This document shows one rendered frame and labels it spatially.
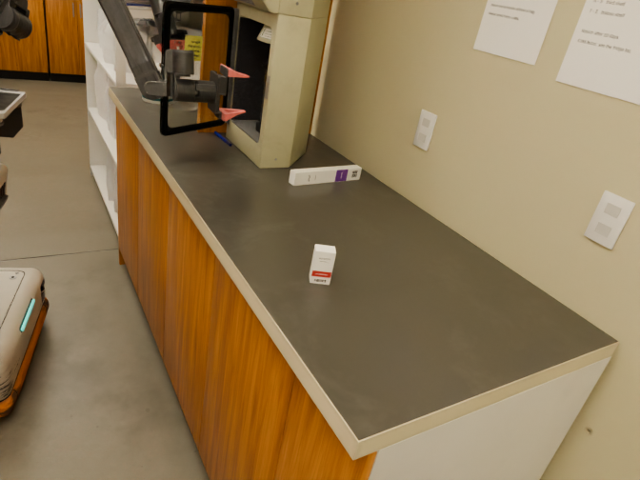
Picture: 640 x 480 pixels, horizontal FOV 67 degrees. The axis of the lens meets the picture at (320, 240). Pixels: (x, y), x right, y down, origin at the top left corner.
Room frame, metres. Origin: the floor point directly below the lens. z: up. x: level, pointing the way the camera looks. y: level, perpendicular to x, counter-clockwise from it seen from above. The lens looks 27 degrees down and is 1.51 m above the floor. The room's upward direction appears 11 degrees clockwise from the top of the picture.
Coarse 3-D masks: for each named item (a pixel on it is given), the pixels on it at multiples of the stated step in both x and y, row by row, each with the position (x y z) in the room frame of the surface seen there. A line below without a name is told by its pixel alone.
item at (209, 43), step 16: (176, 16) 1.54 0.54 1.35; (192, 16) 1.59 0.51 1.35; (208, 16) 1.65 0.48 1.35; (224, 16) 1.72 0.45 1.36; (176, 32) 1.54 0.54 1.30; (192, 32) 1.60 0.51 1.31; (208, 32) 1.66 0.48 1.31; (224, 32) 1.73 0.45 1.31; (176, 48) 1.54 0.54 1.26; (192, 48) 1.60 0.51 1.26; (208, 48) 1.66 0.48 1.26; (224, 48) 1.73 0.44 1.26; (208, 64) 1.67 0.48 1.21; (224, 64) 1.74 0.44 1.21; (208, 80) 1.67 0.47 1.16; (160, 112) 1.50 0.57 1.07; (176, 112) 1.55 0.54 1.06; (192, 112) 1.61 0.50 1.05; (208, 112) 1.68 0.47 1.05; (160, 128) 1.49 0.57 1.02
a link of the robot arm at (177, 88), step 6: (174, 78) 1.26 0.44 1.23; (174, 84) 1.25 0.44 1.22; (180, 84) 1.26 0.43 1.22; (186, 84) 1.27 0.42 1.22; (192, 84) 1.28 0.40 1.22; (174, 90) 1.25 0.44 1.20; (180, 90) 1.25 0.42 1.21; (186, 90) 1.26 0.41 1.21; (192, 90) 1.27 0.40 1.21; (174, 96) 1.25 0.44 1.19; (180, 96) 1.25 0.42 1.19; (186, 96) 1.26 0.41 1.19; (192, 96) 1.27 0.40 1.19
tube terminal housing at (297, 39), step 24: (288, 0) 1.54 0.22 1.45; (312, 0) 1.58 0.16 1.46; (288, 24) 1.54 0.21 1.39; (312, 24) 1.61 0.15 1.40; (288, 48) 1.55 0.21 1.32; (312, 48) 1.65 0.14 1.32; (288, 72) 1.55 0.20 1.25; (312, 72) 1.70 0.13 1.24; (288, 96) 1.56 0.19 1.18; (312, 96) 1.75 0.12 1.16; (264, 120) 1.53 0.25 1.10; (288, 120) 1.57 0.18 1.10; (240, 144) 1.66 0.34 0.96; (264, 144) 1.52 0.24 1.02; (288, 144) 1.57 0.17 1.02
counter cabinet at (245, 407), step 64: (128, 128) 1.97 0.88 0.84; (128, 192) 1.98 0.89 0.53; (128, 256) 1.99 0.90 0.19; (192, 256) 1.21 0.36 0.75; (192, 320) 1.18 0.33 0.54; (256, 320) 0.85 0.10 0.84; (192, 384) 1.15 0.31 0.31; (256, 384) 0.82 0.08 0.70; (576, 384) 0.84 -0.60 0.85; (256, 448) 0.78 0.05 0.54; (320, 448) 0.60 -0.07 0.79; (384, 448) 0.53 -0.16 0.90; (448, 448) 0.63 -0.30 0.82; (512, 448) 0.77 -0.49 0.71
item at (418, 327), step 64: (192, 192) 1.23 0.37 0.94; (256, 192) 1.32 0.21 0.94; (320, 192) 1.41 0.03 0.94; (384, 192) 1.52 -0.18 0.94; (256, 256) 0.96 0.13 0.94; (384, 256) 1.08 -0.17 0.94; (448, 256) 1.15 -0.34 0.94; (320, 320) 0.77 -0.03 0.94; (384, 320) 0.81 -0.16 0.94; (448, 320) 0.85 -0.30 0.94; (512, 320) 0.90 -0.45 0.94; (576, 320) 0.96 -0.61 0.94; (320, 384) 0.60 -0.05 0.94; (384, 384) 0.63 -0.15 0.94; (448, 384) 0.66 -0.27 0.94; (512, 384) 0.70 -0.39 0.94
